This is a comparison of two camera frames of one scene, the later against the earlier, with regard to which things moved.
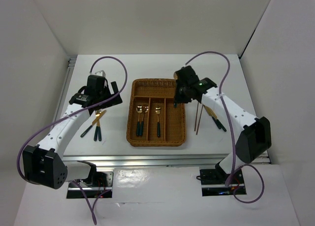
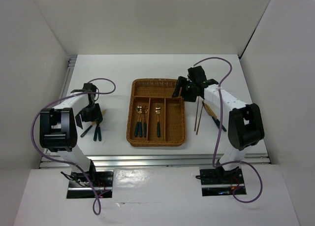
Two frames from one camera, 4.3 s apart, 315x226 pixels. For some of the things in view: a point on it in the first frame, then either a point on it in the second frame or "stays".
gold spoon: x=158 y=112 stays
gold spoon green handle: x=144 y=109 -> x=144 y=127
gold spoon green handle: x=139 y=109 stays
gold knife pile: x=93 y=123 stays
